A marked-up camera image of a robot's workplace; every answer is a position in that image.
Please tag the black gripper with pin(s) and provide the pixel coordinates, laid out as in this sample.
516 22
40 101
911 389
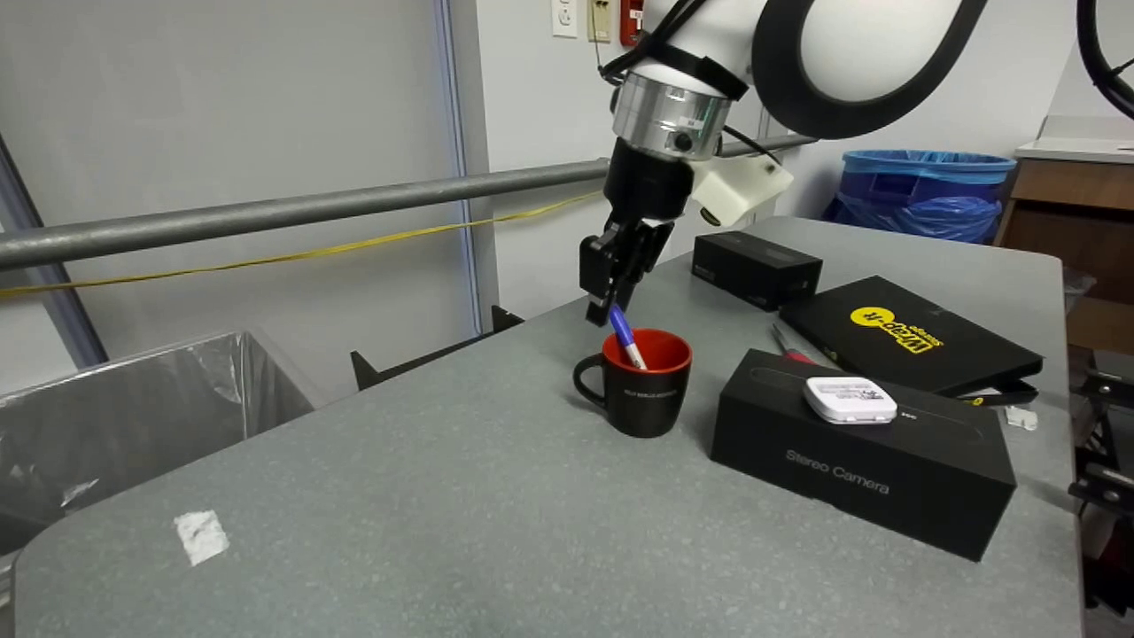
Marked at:
646 181

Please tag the blue capped white marker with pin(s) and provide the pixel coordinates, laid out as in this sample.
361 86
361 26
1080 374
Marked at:
627 331

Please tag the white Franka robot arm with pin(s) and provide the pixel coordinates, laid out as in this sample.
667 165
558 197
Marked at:
667 110

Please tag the black mug red inside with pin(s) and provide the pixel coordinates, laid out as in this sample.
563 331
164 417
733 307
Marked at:
646 393

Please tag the small long black box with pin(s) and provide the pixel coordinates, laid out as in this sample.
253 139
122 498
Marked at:
757 266

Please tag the red pen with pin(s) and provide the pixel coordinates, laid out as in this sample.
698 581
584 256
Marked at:
797 352

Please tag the red fire alarm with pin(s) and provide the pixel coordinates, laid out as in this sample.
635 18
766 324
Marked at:
634 18

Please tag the small white plastic device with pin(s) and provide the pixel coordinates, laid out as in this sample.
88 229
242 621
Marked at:
848 400

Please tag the flat black box yellow logo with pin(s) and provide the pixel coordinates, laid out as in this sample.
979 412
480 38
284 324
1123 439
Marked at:
916 337

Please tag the blue lined trash bin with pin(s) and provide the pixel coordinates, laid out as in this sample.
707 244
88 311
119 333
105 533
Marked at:
922 197

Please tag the small white paper scrap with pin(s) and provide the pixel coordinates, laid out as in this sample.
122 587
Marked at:
1024 417

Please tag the brown wooden desk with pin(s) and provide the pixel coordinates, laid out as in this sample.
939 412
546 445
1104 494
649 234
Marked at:
1080 224

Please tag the white tape piece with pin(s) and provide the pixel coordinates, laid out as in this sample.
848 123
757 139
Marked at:
200 535

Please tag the grey bin clear liner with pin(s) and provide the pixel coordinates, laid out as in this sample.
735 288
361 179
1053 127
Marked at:
129 419

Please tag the black equipment beside table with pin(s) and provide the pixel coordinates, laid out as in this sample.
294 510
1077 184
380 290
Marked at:
1108 471

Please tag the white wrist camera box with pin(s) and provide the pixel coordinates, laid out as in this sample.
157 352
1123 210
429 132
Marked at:
744 188

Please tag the beige wall plate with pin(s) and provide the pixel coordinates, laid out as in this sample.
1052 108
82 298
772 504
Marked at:
601 18

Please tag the white wall switch plate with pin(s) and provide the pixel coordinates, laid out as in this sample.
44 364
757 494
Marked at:
566 15

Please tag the black stereo camera box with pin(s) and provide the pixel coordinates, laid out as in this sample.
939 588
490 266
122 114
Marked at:
869 466

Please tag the grey metal rail pipe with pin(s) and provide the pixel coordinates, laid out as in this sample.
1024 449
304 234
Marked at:
297 210

